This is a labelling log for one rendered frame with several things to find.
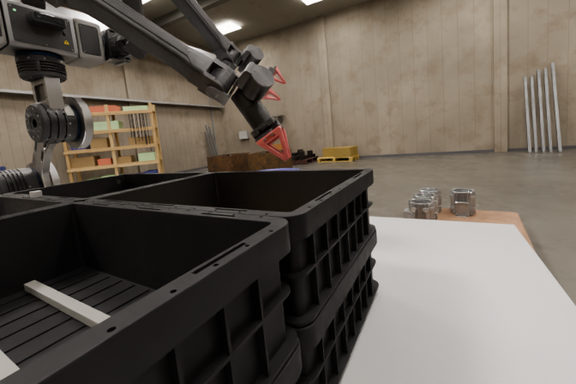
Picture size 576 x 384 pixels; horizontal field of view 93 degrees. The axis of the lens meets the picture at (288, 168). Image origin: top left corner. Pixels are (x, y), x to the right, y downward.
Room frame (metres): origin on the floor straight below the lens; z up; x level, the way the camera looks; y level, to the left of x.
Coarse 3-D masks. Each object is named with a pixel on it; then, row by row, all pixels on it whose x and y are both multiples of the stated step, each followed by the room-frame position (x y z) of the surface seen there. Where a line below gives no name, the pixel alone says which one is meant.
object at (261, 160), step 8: (264, 152) 6.87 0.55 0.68; (248, 160) 6.30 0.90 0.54; (256, 160) 6.23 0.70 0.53; (264, 160) 6.17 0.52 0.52; (272, 160) 6.11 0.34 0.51; (280, 160) 6.16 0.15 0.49; (288, 160) 6.67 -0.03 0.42; (256, 168) 6.23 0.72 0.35; (264, 168) 6.17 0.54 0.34; (272, 168) 6.11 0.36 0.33
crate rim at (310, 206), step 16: (208, 176) 0.65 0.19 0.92; (368, 176) 0.44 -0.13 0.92; (128, 192) 0.49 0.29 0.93; (336, 192) 0.32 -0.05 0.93; (352, 192) 0.37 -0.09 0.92; (176, 208) 0.31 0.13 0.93; (192, 208) 0.30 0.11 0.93; (208, 208) 0.29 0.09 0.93; (224, 208) 0.29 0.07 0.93; (304, 208) 0.26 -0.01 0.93; (320, 208) 0.27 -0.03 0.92; (336, 208) 0.31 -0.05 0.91; (304, 224) 0.24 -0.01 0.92; (320, 224) 0.27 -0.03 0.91
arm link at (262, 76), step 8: (248, 64) 0.62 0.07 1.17; (256, 64) 0.63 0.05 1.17; (248, 72) 0.61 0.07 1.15; (256, 72) 0.62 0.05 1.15; (264, 72) 0.63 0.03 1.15; (240, 80) 0.63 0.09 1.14; (248, 80) 0.62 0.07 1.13; (256, 80) 0.61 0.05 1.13; (264, 80) 0.62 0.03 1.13; (272, 80) 0.63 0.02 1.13; (208, 88) 0.65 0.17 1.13; (216, 88) 0.64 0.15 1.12; (232, 88) 0.64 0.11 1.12; (240, 88) 0.65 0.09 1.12; (248, 88) 0.63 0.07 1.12; (256, 88) 0.62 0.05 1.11; (264, 88) 0.62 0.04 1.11; (216, 96) 0.66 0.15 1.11; (224, 96) 0.65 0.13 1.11; (248, 96) 0.64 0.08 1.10; (256, 96) 0.64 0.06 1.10; (224, 104) 0.67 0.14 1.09
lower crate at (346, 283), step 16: (368, 240) 0.43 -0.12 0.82; (368, 256) 0.42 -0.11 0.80; (352, 272) 0.35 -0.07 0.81; (368, 272) 0.44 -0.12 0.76; (336, 288) 0.30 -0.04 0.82; (352, 288) 0.38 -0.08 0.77; (368, 288) 0.44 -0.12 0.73; (336, 304) 0.29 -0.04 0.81; (352, 304) 0.35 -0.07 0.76; (368, 304) 0.42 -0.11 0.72; (320, 320) 0.25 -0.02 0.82; (336, 320) 0.32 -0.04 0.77; (352, 320) 0.35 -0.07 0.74; (304, 336) 0.24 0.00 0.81; (320, 336) 0.25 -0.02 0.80; (336, 336) 0.30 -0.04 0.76; (352, 336) 0.35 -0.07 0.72; (304, 352) 0.25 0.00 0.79; (320, 352) 0.26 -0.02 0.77; (336, 352) 0.29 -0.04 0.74; (304, 368) 0.25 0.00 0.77; (320, 368) 0.26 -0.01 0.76; (336, 368) 0.29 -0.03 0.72
